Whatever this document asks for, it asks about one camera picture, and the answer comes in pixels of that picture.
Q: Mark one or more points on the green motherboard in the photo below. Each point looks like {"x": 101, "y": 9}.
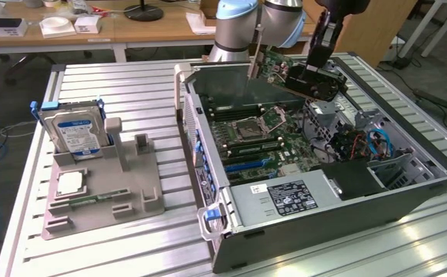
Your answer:
{"x": 293, "y": 144}

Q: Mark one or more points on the grey packet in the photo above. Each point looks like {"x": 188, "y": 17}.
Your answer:
{"x": 81, "y": 7}

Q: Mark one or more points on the blue expansion slot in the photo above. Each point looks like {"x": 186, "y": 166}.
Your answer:
{"x": 246, "y": 166}

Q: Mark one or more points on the metal socket cover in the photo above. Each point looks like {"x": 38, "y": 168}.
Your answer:
{"x": 276, "y": 116}

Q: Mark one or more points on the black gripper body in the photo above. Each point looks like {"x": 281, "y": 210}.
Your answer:
{"x": 342, "y": 5}

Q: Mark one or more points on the black open PC case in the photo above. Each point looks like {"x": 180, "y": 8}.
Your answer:
{"x": 324, "y": 239}

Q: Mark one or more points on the white tape roll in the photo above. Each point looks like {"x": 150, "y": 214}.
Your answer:
{"x": 50, "y": 3}

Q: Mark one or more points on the hard disk with blue caddy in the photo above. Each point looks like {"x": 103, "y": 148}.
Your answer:
{"x": 75, "y": 135}

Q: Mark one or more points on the white paper stack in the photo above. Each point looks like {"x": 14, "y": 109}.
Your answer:
{"x": 201, "y": 26}

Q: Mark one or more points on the white table frame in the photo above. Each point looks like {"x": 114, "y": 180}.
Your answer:
{"x": 418, "y": 29}

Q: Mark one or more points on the green graphics card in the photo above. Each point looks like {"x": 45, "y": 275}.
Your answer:
{"x": 273, "y": 63}

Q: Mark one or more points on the wooden desk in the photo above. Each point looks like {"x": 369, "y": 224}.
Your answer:
{"x": 170, "y": 31}
{"x": 35, "y": 40}

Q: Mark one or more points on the grey cup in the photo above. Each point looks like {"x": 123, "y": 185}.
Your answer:
{"x": 34, "y": 3}

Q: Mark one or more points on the dark chair base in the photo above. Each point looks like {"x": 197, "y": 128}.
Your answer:
{"x": 445, "y": 102}

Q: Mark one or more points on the silver chipset heatsink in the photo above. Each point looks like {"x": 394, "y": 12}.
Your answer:
{"x": 290, "y": 170}

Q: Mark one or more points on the brown cardboard box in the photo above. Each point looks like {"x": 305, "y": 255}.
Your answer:
{"x": 208, "y": 8}

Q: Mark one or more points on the white square dish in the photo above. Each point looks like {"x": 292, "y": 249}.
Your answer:
{"x": 55, "y": 30}

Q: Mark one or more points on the low metal disk bay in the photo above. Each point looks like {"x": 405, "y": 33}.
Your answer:
{"x": 416, "y": 168}

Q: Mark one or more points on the black floor box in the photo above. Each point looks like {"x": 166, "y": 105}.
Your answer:
{"x": 401, "y": 63}

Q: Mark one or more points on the black and white box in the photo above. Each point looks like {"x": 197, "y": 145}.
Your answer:
{"x": 10, "y": 31}

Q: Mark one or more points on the silver CPU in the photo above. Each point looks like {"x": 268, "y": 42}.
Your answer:
{"x": 71, "y": 183}

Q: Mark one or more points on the grey power supply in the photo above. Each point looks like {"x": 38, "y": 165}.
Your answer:
{"x": 254, "y": 207}

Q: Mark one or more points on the wooden cabinet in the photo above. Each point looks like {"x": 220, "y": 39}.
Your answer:
{"x": 362, "y": 34}

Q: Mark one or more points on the tall metal disk bay cage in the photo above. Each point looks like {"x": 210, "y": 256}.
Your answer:
{"x": 325, "y": 121}

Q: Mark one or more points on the CPU socket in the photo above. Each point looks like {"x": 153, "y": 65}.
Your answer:
{"x": 249, "y": 130}

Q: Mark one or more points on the white labelled box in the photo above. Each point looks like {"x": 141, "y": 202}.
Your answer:
{"x": 89, "y": 25}

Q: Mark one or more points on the black round lamp base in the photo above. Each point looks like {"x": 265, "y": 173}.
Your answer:
{"x": 145, "y": 15}

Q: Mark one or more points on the blue case latch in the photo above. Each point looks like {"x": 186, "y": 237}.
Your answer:
{"x": 212, "y": 215}

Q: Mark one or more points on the grey parts rack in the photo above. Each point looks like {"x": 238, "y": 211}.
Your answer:
{"x": 101, "y": 179}

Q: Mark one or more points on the green RAM stick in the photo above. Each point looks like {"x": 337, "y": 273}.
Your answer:
{"x": 93, "y": 199}

